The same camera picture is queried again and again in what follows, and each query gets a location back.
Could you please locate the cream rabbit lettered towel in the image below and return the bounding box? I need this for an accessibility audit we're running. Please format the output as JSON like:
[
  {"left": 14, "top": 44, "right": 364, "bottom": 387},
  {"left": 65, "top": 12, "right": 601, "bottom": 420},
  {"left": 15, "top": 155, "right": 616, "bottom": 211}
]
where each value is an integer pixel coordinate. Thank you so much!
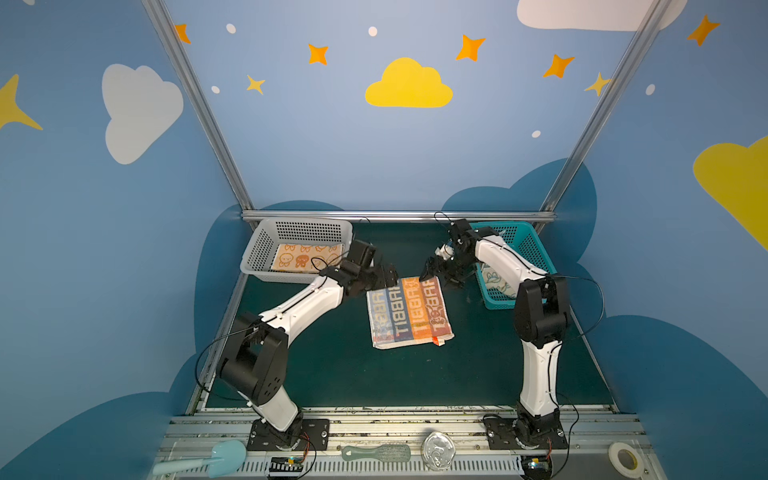
[{"left": 366, "top": 277, "right": 454, "bottom": 350}]

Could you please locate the white perforated plastic basket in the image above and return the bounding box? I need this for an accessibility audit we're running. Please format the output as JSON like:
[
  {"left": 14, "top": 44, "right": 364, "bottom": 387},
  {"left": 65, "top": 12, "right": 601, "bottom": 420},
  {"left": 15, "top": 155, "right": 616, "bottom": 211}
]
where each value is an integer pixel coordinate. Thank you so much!
[{"left": 240, "top": 217, "right": 353, "bottom": 284}]

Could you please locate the orange white patterned towel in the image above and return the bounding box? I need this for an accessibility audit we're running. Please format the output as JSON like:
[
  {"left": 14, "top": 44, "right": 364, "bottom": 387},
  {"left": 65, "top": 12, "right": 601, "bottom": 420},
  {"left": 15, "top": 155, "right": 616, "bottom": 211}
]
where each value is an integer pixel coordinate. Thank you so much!
[{"left": 271, "top": 243, "right": 343, "bottom": 273}]

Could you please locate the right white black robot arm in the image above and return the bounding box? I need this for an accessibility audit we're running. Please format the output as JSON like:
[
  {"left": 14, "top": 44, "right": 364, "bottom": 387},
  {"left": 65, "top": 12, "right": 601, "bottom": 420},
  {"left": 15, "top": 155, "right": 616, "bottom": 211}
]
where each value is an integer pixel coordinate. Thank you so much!
[{"left": 421, "top": 229, "right": 570, "bottom": 448}]

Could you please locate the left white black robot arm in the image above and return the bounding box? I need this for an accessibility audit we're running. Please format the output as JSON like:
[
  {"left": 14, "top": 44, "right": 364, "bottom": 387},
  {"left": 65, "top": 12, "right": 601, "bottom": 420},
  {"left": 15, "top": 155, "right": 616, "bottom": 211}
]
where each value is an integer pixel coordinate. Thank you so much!
[{"left": 216, "top": 261, "right": 399, "bottom": 449}]

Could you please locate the blue patterned towel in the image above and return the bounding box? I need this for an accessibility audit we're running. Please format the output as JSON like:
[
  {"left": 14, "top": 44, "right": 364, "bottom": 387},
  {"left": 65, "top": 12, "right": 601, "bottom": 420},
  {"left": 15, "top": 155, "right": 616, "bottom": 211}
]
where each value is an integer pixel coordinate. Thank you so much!
[{"left": 481, "top": 264, "right": 517, "bottom": 301}]

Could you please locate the teal perforated plastic basket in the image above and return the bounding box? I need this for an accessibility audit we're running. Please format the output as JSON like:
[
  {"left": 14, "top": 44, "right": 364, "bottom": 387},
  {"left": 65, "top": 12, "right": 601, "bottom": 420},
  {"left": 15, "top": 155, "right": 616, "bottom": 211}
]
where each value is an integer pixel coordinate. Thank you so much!
[{"left": 471, "top": 221, "right": 556, "bottom": 310}]

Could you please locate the green plastic brush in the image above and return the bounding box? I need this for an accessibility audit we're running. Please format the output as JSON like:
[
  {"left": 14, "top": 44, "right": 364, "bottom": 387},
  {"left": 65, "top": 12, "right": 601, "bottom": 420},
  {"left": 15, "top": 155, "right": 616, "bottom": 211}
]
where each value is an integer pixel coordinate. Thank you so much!
[{"left": 341, "top": 444, "right": 412, "bottom": 463}]

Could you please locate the left small circuit board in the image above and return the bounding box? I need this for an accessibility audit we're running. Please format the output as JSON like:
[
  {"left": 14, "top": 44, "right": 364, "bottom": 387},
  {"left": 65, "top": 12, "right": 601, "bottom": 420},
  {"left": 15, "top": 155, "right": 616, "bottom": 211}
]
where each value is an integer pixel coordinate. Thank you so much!
[{"left": 266, "top": 456, "right": 305, "bottom": 479}]

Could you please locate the small circuit board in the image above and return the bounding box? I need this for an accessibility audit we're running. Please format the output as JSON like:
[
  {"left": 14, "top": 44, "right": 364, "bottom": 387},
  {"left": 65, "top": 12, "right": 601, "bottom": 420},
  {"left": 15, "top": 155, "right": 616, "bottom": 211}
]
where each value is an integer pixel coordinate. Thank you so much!
[
  {"left": 521, "top": 456, "right": 552, "bottom": 480},
  {"left": 266, "top": 456, "right": 305, "bottom": 479}
]

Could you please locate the right small circuit board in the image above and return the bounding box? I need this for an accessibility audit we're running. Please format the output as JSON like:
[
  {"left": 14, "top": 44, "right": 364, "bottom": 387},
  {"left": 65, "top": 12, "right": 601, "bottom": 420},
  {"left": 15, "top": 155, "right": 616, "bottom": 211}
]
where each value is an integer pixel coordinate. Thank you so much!
[{"left": 521, "top": 456, "right": 552, "bottom": 480}]

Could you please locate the white tape roll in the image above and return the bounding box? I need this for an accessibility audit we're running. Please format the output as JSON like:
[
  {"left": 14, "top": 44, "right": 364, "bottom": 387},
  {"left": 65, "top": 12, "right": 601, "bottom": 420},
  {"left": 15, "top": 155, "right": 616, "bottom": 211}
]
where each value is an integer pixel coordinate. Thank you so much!
[{"left": 608, "top": 442, "right": 645, "bottom": 479}]

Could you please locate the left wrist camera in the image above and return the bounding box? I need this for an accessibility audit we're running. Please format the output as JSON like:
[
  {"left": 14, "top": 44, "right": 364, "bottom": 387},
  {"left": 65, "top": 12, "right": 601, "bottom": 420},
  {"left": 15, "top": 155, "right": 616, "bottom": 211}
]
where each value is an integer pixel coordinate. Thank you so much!
[{"left": 346, "top": 240, "right": 377, "bottom": 269}]

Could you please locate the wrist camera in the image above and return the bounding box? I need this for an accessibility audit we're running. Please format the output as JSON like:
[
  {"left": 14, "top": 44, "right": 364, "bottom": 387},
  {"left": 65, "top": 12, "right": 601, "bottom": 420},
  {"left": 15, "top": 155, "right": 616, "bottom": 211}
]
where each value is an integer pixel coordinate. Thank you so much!
[
  {"left": 346, "top": 240, "right": 377, "bottom": 269},
  {"left": 449, "top": 219, "right": 473, "bottom": 248}
]

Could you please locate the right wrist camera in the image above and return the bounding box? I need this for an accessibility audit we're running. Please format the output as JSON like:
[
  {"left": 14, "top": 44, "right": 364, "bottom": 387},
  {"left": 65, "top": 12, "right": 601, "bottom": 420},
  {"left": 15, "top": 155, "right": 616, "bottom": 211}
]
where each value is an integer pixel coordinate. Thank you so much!
[{"left": 449, "top": 219, "right": 473, "bottom": 248}]

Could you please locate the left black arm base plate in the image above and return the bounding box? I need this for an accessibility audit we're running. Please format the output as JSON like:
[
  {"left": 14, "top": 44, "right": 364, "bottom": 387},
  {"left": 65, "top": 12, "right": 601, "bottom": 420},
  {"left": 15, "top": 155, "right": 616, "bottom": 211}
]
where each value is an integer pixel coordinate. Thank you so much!
[{"left": 246, "top": 416, "right": 330, "bottom": 451}]

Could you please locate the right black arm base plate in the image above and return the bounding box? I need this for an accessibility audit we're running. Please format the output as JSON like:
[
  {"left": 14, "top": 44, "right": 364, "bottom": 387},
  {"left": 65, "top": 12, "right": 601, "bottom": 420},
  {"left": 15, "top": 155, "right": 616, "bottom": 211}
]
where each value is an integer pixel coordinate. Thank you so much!
[{"left": 482, "top": 414, "right": 569, "bottom": 450}]

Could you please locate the aluminium front rail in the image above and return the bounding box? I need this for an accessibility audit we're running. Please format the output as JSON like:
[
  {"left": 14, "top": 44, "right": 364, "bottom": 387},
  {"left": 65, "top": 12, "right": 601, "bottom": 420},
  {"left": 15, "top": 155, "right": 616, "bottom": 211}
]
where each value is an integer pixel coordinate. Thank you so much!
[{"left": 149, "top": 407, "right": 652, "bottom": 480}]

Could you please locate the aluminium frame right post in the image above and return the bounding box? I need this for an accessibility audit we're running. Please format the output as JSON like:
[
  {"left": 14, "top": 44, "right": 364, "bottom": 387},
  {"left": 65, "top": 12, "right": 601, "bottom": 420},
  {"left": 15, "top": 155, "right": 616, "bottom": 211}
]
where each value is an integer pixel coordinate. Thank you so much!
[{"left": 540, "top": 0, "right": 673, "bottom": 217}]

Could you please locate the aluminium frame post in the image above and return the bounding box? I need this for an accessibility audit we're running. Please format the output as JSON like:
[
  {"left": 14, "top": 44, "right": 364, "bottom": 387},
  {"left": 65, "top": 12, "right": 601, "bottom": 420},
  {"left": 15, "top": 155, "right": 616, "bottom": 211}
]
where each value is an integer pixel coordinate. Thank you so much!
[
  {"left": 142, "top": 0, "right": 253, "bottom": 211},
  {"left": 540, "top": 0, "right": 673, "bottom": 217}
]

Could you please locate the aluminium frame left post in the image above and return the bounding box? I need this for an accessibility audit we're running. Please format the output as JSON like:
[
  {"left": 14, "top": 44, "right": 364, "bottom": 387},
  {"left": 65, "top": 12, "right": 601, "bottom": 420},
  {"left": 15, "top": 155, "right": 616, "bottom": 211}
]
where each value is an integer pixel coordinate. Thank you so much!
[{"left": 142, "top": 0, "right": 253, "bottom": 211}]

